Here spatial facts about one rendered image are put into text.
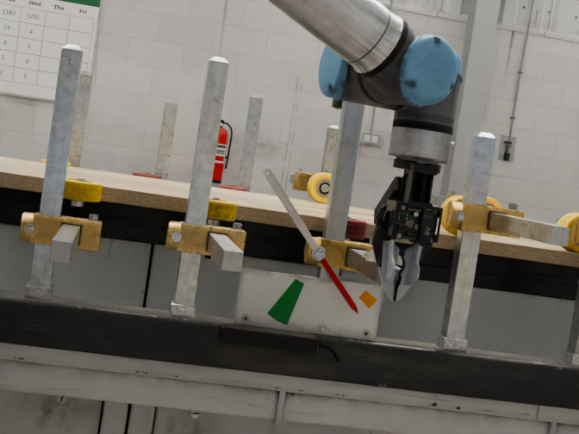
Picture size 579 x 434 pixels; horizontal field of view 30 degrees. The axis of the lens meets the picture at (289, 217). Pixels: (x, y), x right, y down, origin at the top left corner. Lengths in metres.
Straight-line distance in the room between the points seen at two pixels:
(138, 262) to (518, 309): 0.78
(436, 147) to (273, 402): 0.63
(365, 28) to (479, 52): 8.06
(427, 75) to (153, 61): 7.67
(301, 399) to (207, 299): 0.30
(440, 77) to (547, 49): 8.47
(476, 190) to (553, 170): 7.91
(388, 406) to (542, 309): 0.44
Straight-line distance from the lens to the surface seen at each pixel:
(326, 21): 1.36
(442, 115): 1.59
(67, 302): 1.91
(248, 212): 2.06
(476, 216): 1.99
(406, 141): 1.59
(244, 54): 9.11
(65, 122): 1.89
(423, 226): 1.58
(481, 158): 1.99
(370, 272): 1.75
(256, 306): 1.92
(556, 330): 2.31
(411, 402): 2.03
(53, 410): 2.21
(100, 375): 1.96
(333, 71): 1.53
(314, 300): 1.93
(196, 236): 1.89
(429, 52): 1.41
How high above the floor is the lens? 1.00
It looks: 3 degrees down
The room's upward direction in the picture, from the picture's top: 8 degrees clockwise
